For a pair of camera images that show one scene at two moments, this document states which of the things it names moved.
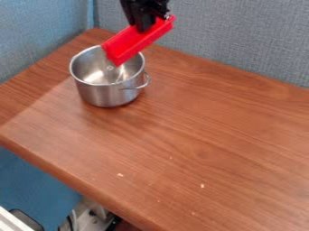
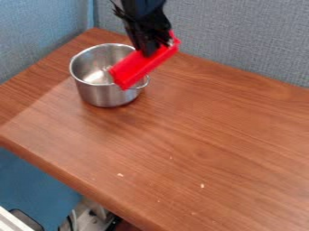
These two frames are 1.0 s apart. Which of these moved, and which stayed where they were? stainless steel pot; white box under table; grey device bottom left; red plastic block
Moved: red plastic block
Stayed: stainless steel pot; grey device bottom left; white box under table
